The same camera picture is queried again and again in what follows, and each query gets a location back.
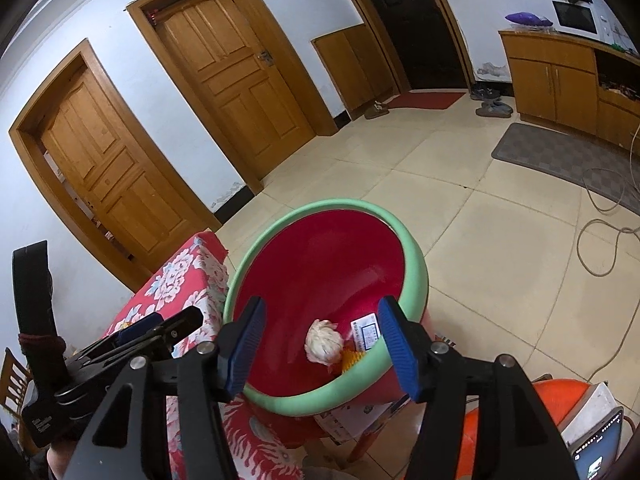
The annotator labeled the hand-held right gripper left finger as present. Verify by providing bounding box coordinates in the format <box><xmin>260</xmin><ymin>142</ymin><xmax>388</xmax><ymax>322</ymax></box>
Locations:
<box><xmin>62</xmin><ymin>296</ymin><xmax>268</xmax><ymax>480</ymax></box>

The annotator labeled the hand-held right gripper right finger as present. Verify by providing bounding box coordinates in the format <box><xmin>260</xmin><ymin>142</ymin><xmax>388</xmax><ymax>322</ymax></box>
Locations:
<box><xmin>377</xmin><ymin>296</ymin><xmax>576</xmax><ymax>480</ymax></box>

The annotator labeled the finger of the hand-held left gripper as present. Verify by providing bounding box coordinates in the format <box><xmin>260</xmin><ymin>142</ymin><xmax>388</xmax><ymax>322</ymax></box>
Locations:
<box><xmin>54</xmin><ymin>305</ymin><xmax>204</xmax><ymax>406</ymax></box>
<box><xmin>75</xmin><ymin>311</ymin><xmax>166</xmax><ymax>361</ymax></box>

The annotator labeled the white medicine box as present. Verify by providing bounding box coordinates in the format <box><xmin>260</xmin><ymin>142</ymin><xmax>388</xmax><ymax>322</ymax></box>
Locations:
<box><xmin>350</xmin><ymin>312</ymin><xmax>385</xmax><ymax>352</ymax></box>

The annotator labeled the small yellow foam fruit net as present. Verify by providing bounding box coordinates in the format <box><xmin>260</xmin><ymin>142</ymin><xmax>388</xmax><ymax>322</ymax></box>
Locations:
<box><xmin>340</xmin><ymin>350</ymin><xmax>372</xmax><ymax>376</ymax></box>

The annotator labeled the white tissue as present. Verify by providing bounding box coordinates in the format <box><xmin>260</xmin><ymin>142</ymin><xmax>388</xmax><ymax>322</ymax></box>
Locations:
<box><xmin>305</xmin><ymin>318</ymin><xmax>345</xmax><ymax>366</ymax></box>

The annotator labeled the green-rimmed red basin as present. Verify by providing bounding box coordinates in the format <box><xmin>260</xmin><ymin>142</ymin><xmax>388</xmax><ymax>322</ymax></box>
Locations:
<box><xmin>222</xmin><ymin>199</ymin><xmax>430</xmax><ymax>417</ymax></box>

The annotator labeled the person's left forearm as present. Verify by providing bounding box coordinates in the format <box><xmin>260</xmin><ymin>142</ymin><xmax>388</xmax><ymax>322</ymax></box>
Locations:
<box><xmin>46</xmin><ymin>446</ymin><xmax>78</xmax><ymax>480</ymax></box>

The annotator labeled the wooden chair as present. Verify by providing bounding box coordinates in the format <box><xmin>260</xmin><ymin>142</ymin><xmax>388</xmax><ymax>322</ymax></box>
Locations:
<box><xmin>2</xmin><ymin>347</ymin><xmax>26</xmax><ymax>413</ymax></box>

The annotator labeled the red floral tablecloth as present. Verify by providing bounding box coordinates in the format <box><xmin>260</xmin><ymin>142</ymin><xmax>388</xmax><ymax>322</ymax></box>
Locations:
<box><xmin>102</xmin><ymin>231</ymin><xmax>306</xmax><ymax>480</ymax></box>

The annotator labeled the dark red cloth band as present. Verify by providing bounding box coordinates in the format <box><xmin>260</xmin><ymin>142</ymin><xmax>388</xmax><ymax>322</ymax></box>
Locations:
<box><xmin>18</xmin><ymin>332</ymin><xmax>67</xmax><ymax>362</ymax></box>

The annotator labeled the white cardboard box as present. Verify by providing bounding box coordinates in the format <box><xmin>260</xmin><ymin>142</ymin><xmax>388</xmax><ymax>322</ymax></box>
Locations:
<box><xmin>320</xmin><ymin>395</ymin><xmax>406</xmax><ymax>443</ymax></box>

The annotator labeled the orange plastic stool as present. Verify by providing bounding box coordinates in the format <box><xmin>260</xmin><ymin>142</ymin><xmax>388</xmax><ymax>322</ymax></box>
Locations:
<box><xmin>457</xmin><ymin>379</ymin><xmax>596</xmax><ymax>480</ymax></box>

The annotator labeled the wooden panel door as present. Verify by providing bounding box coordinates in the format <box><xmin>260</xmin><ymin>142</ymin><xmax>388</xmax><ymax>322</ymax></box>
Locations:
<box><xmin>126</xmin><ymin>0</ymin><xmax>340</xmax><ymax>196</ymax></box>
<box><xmin>9</xmin><ymin>37</ymin><xmax>221</xmax><ymax>293</ymax></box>

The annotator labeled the white electronic device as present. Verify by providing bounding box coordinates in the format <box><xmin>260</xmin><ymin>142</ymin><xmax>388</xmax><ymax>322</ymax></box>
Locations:
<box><xmin>557</xmin><ymin>382</ymin><xmax>623</xmax><ymax>441</ymax></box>

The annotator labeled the black smartphone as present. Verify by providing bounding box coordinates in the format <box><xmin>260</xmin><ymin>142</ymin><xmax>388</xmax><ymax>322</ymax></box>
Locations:
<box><xmin>570</xmin><ymin>407</ymin><xmax>626</xmax><ymax>480</ymax></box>

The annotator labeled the grey floor mat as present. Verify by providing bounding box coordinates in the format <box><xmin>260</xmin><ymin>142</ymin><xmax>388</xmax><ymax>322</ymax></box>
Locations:
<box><xmin>491</xmin><ymin>122</ymin><xmax>640</xmax><ymax>216</ymax></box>

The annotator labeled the red doormat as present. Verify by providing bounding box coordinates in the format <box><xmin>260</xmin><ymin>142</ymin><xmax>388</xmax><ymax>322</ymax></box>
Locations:
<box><xmin>385</xmin><ymin>91</ymin><xmax>467</xmax><ymax>111</ymax></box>

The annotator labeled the wooden cabinet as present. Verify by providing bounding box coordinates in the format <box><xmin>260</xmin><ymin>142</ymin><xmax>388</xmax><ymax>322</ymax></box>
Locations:
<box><xmin>498</xmin><ymin>30</ymin><xmax>640</xmax><ymax>161</ymax></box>

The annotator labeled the dark entrance door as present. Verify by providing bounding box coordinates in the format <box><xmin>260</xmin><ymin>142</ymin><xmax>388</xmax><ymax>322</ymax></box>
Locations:
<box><xmin>327</xmin><ymin>0</ymin><xmax>473</xmax><ymax>93</ymax></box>

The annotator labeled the purple bag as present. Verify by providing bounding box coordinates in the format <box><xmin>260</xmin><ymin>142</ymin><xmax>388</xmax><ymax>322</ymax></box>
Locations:
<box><xmin>505</xmin><ymin>11</ymin><xmax>553</xmax><ymax>28</ymax></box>

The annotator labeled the white microwave oven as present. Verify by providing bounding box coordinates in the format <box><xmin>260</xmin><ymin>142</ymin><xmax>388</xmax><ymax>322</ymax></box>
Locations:
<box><xmin>551</xmin><ymin>0</ymin><xmax>612</xmax><ymax>38</ymax></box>

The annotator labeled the white cable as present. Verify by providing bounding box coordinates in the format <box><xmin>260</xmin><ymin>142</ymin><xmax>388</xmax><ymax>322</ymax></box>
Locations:
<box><xmin>577</xmin><ymin>125</ymin><xmax>640</xmax><ymax>391</ymax></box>

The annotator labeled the wooden wall panel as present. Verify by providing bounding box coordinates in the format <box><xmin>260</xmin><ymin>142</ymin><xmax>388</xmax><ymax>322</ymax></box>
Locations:
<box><xmin>311</xmin><ymin>22</ymin><xmax>401</xmax><ymax>121</ymax></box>

